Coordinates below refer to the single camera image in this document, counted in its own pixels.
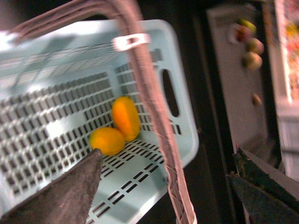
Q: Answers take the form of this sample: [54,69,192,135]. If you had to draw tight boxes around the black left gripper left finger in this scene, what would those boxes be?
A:
[0,149,103,224]

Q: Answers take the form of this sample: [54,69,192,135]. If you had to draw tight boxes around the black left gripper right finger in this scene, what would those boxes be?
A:
[228,147,299,224]

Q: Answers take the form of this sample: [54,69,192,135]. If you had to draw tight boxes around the yellow lemon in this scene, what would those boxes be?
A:
[89,127,125,156]

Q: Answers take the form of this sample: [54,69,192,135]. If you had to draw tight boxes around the orange yellow mango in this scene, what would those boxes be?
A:
[111,96,140,141]

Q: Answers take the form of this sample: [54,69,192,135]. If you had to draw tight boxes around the light blue plastic basket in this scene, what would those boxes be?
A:
[0,19,199,224]

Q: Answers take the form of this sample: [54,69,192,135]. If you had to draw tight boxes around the white zip tie right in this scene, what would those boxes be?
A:
[111,34,150,51]

